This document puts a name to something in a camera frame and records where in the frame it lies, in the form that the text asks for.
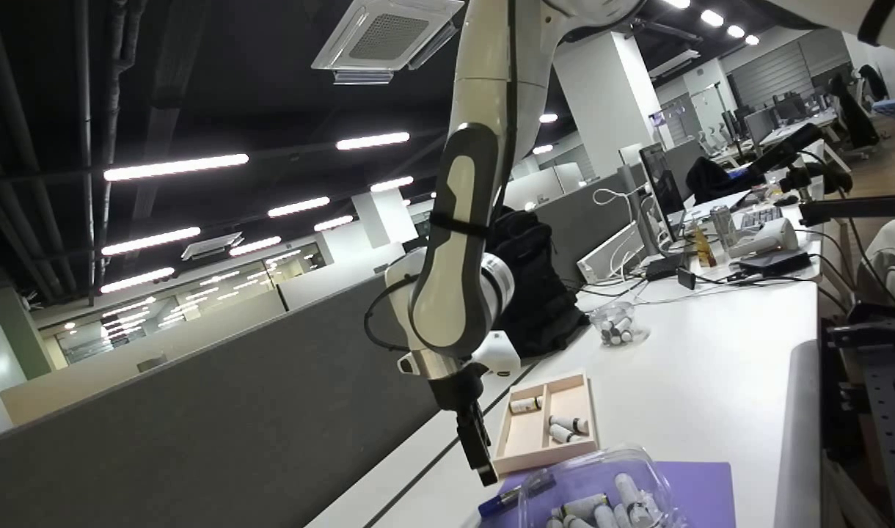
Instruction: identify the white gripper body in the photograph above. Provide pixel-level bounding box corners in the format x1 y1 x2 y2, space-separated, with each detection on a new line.
426 360 489 417

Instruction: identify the blue marker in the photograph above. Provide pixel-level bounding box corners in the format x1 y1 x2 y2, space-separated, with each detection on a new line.
474 469 558 518

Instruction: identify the light wooden tray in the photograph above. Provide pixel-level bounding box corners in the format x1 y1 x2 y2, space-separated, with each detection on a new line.
489 372 602 480

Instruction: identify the black backpack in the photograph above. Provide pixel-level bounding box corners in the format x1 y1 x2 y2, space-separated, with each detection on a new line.
484 203 592 360

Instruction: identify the clear round plastic bowl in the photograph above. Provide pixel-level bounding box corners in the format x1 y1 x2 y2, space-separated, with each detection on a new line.
596 300 653 351

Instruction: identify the purple mat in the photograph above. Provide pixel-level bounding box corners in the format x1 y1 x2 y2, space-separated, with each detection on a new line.
471 461 740 528

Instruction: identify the ceiling tube light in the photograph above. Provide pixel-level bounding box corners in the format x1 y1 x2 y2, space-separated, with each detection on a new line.
330 130 413 155
97 224 204 260
100 149 253 184
264 194 333 224
366 174 418 197
97 263 179 297

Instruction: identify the grey desk partition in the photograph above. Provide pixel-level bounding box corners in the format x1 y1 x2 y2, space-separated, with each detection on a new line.
0 272 440 528

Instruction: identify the computer monitor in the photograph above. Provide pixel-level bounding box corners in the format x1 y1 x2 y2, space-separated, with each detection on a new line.
637 142 690 243

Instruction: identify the ceiling air conditioner unit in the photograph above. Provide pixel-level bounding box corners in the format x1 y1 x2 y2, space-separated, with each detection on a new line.
307 0 465 87

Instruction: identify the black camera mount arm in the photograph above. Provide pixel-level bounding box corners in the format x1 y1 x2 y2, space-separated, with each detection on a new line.
794 188 895 228

